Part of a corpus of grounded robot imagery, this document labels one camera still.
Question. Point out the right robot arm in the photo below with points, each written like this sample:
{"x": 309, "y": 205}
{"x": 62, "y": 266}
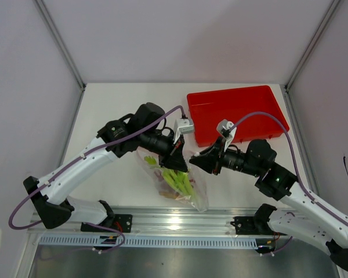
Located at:
{"x": 325, "y": 227}

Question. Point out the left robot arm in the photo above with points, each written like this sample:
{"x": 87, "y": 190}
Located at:
{"x": 50, "y": 194}

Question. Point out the red plastic tray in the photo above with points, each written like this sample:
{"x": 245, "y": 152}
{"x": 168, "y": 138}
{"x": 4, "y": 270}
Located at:
{"x": 207, "y": 109}

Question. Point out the clear pink-dotted zip bag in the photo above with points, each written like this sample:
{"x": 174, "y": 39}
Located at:
{"x": 200, "y": 184}

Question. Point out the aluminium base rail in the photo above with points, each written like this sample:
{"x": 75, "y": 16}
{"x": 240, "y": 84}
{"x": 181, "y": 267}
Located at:
{"x": 182, "y": 222}

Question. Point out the left aluminium frame post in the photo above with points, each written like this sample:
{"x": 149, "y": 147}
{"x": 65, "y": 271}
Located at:
{"x": 59, "y": 41}

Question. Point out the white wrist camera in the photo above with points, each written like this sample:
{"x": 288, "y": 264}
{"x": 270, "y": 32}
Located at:
{"x": 227, "y": 130}
{"x": 182, "y": 126}

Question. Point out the right aluminium frame post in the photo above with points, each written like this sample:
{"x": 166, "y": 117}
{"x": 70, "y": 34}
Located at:
{"x": 318, "y": 34}

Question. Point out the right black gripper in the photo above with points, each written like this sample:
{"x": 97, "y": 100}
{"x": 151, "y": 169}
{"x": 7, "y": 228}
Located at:
{"x": 210, "y": 160}

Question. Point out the yellow pasta pile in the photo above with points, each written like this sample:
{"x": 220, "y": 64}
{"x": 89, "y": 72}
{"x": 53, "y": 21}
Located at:
{"x": 173, "y": 195}

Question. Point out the aluminium frame post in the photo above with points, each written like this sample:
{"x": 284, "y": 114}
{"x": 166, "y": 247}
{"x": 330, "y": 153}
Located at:
{"x": 318, "y": 34}
{"x": 59, "y": 41}

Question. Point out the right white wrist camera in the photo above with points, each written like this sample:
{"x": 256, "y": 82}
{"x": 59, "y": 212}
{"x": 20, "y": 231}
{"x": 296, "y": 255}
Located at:
{"x": 227, "y": 130}

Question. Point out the white slotted cable duct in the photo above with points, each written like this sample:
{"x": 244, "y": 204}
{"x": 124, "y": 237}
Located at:
{"x": 244, "y": 243}

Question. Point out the green white celery stalk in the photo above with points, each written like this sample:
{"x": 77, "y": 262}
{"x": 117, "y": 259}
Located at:
{"x": 172, "y": 181}

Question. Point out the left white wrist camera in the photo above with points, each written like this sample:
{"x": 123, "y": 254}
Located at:
{"x": 182, "y": 126}

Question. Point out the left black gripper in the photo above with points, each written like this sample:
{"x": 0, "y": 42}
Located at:
{"x": 175, "y": 160}

